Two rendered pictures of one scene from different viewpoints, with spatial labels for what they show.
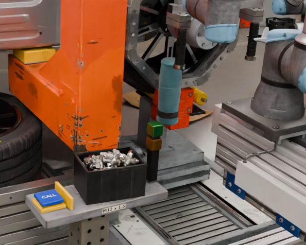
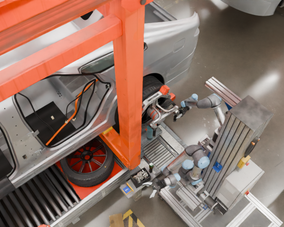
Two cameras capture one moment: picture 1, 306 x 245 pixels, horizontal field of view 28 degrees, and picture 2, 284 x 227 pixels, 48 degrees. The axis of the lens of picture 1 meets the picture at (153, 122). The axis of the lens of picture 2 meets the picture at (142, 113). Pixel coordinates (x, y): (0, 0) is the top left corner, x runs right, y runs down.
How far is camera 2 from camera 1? 2.67 m
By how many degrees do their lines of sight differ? 33
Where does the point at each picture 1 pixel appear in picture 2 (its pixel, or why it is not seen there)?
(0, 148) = (106, 169)
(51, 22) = (110, 122)
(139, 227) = (144, 163)
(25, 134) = (111, 160)
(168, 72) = (150, 131)
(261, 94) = (181, 174)
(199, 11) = not seen: hidden behind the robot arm
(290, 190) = (189, 202)
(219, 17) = (172, 186)
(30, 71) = (107, 139)
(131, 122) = not seen: hidden behind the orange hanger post
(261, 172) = (182, 195)
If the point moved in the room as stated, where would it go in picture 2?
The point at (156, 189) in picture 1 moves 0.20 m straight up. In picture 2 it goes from (153, 175) to (153, 169)
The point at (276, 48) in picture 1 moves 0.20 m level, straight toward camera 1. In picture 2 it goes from (185, 170) to (184, 188)
